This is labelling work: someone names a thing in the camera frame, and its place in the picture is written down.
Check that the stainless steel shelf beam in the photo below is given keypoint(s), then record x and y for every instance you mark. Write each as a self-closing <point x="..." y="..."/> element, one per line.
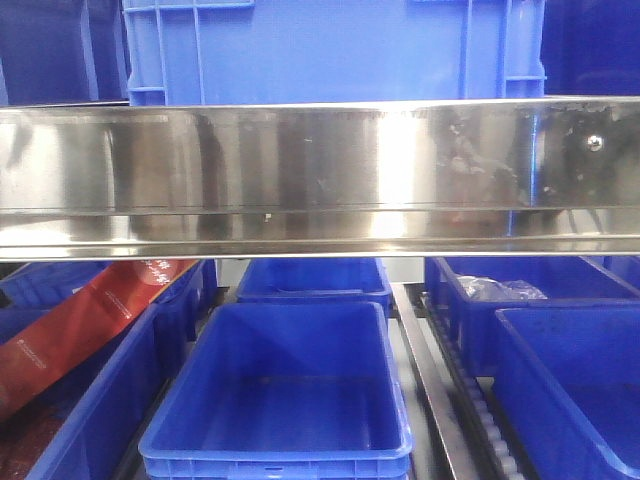
<point x="549" y="176"/>

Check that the large blue crate upper shelf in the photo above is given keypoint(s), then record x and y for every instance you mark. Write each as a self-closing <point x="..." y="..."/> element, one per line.
<point x="277" y="52"/>

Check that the blue bin centre rear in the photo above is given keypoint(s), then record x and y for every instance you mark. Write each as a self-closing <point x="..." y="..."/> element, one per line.
<point x="314" y="280"/>

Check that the blue bin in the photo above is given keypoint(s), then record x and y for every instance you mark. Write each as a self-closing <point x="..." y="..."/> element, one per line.
<point x="568" y="382"/>
<point x="314" y="280"/>
<point x="83" y="428"/>
<point x="43" y="285"/>
<point x="284" y="391"/>
<point x="567" y="281"/>

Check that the blue bin centre front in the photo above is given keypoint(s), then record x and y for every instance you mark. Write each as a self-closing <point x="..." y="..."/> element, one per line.
<point x="284" y="391"/>

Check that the clear plastic bag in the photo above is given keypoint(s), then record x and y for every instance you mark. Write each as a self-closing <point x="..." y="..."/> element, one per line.
<point x="488" y="289"/>

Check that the blue bin right rear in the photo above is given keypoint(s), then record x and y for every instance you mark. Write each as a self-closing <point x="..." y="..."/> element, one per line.
<point x="567" y="281"/>

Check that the roller track strip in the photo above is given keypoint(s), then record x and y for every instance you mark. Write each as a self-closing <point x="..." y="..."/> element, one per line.
<point x="493" y="440"/>

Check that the blue bin right front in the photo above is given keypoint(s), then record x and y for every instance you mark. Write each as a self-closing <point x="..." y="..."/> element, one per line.
<point x="568" y="382"/>

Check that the blue bin left rear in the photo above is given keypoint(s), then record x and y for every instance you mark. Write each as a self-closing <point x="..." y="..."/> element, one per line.
<point x="43" y="285"/>

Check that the blue bin left front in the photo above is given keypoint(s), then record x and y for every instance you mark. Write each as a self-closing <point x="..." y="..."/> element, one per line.
<point x="83" y="428"/>

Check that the red foil package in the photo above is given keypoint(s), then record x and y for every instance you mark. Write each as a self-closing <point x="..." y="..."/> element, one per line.
<point x="57" y="342"/>

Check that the dark blue crate upper left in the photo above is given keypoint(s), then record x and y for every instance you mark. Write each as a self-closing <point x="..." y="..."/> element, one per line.
<point x="60" y="52"/>

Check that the dark blue crate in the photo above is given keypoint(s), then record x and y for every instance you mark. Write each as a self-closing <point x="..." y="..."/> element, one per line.
<point x="60" y="52"/>
<point x="591" y="48"/>

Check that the dark blue crate upper right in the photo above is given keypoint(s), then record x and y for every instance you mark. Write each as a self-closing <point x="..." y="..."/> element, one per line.
<point x="591" y="48"/>

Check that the steel divider rail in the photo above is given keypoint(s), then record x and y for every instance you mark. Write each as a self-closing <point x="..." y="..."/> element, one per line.
<point x="446" y="434"/>

